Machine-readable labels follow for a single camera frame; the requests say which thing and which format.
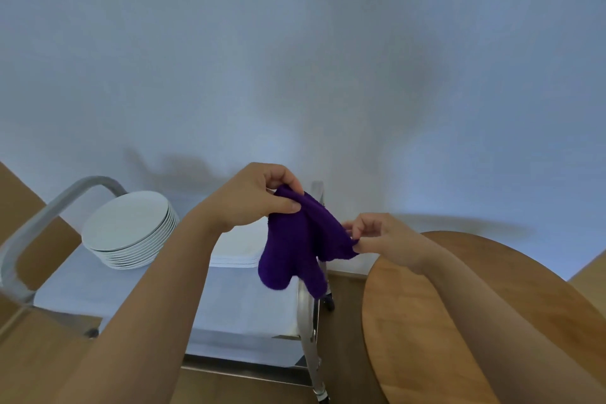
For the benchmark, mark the person's right hand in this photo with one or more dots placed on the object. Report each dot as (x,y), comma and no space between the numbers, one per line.
(393,240)

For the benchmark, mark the person's left hand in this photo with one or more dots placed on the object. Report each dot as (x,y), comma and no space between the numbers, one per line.
(246,202)

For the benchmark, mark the stack of white rectangular plates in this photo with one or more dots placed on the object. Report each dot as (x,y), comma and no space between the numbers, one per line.
(236,247)

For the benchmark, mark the purple cleaning cloth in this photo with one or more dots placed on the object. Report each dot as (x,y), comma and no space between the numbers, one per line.
(298,247)

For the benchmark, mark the steel three-tier cart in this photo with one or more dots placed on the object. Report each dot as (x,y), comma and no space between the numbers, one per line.
(236,304)

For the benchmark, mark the stack of white round plates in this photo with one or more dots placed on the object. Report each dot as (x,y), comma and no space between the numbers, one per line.
(128,224)

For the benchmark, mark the person's right forearm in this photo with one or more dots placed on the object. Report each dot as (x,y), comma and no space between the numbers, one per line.
(511,332)

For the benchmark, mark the person's left forearm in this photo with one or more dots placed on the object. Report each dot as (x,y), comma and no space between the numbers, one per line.
(142,318)

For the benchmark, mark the round wooden side table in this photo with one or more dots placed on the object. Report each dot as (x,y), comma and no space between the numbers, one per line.
(416,347)

